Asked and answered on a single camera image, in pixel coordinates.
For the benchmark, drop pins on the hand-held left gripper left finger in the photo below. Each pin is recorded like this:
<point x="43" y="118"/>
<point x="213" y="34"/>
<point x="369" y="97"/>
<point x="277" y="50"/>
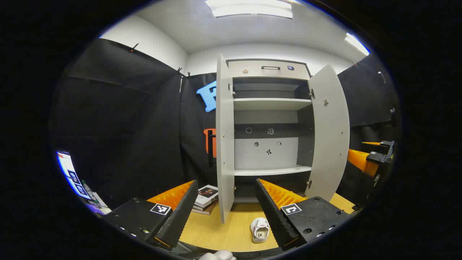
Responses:
<point x="180" y="216"/>

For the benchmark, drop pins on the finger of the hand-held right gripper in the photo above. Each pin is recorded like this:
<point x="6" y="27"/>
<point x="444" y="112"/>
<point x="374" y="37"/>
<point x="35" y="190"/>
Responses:
<point x="386" y="143"/>
<point x="361" y="162"/>

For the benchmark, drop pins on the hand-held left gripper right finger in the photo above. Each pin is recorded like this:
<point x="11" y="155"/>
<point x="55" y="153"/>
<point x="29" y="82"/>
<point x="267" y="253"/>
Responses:
<point x="274" y="216"/>

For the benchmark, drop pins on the white shoe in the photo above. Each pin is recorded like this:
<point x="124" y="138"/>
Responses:
<point x="260" y="231"/>

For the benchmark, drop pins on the grey cabinet door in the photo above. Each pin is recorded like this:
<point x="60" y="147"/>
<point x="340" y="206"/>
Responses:
<point x="225" y="144"/>
<point x="330" y="137"/>

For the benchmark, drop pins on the grey shoe cabinet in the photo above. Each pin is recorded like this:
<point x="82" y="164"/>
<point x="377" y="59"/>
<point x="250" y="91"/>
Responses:
<point x="267" y="104"/>

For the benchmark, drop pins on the grey cabinet drawer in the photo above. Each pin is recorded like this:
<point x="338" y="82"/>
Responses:
<point x="267" y="74"/>

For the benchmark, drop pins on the white cover book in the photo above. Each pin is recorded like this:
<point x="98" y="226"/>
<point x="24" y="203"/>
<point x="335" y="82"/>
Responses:
<point x="207" y="193"/>

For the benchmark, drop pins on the purple packet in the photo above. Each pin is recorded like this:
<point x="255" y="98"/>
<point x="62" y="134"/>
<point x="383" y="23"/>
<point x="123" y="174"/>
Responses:
<point x="94" y="208"/>

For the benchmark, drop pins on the plastic bottle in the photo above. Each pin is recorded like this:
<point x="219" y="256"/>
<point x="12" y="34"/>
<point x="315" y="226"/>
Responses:
<point x="88" y="191"/>

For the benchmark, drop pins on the small ceiling light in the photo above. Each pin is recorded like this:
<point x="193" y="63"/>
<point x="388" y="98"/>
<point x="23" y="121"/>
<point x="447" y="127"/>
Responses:
<point x="356" y="44"/>

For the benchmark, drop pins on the black backdrop cloth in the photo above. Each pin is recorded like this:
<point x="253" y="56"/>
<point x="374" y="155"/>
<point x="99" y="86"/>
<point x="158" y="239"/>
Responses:
<point x="126" y="126"/>

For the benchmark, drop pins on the computer monitor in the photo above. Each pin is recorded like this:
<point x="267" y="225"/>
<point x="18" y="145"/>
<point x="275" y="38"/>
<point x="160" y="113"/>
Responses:
<point x="70" y="173"/>

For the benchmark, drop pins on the large ceiling light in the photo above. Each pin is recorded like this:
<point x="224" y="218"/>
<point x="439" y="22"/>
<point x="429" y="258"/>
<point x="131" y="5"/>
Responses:
<point x="252" y="9"/>

